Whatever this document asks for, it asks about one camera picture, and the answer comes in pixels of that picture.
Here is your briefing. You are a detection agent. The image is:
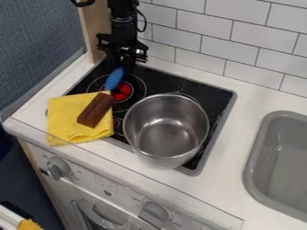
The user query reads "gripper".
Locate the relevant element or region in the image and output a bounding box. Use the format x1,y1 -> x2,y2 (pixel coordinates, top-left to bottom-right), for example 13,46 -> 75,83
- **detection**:
94,31 -> 150,77

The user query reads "blue spoon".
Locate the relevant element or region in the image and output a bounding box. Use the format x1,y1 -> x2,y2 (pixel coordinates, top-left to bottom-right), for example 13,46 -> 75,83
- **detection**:
102,66 -> 127,92

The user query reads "silver pot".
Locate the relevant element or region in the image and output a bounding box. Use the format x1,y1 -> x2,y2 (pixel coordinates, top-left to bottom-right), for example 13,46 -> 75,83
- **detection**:
120,93 -> 212,170

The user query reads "toy stove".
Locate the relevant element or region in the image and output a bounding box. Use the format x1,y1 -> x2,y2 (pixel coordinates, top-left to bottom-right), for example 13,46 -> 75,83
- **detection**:
63,58 -> 239,177

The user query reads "brown toy chocolate bar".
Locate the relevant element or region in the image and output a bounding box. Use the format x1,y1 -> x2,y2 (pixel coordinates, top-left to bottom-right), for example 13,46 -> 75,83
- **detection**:
75,92 -> 117,129

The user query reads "yellow cloth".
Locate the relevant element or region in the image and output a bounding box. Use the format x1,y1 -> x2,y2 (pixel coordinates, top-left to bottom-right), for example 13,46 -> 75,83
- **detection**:
45,90 -> 117,147

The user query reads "toy sink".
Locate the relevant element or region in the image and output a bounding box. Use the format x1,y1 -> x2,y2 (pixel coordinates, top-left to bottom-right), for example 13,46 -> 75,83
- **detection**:
241,110 -> 307,224

